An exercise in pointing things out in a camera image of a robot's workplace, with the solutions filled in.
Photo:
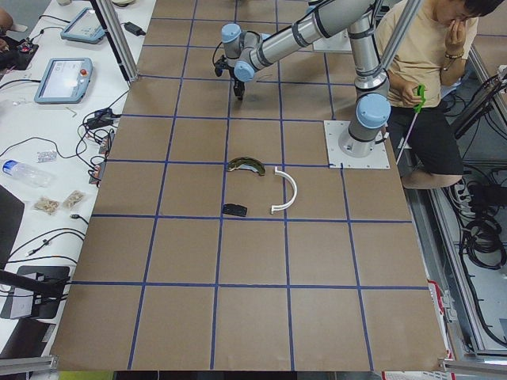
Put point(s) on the black brake pad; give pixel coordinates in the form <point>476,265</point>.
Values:
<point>234,210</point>

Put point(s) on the near teach pendant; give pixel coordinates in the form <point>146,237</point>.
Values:
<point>65,81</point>

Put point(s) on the olive curved brake shoe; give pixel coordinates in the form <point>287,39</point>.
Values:
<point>246,163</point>

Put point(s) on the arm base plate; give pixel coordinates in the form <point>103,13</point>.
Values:
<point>338,43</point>
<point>344,152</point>

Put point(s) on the clear plastic water bottle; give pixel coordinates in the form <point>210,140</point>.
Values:
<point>26,174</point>

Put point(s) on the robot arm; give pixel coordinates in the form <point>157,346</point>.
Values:
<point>328,61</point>

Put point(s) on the green handled tool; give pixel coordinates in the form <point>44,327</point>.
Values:
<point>420,92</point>

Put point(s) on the teach pendant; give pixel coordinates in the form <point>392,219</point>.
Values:
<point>65,81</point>
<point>84,27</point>

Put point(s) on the aluminium frame post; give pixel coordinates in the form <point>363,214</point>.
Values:
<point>110,23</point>

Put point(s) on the far teach pendant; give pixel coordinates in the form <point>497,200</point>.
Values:
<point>84,27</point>

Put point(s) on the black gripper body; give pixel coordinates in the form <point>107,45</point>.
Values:
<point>238,84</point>

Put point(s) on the black power adapter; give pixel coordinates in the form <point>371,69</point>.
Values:
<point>134,29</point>

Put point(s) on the person in beige shirt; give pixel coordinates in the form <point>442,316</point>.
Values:
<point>433,52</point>

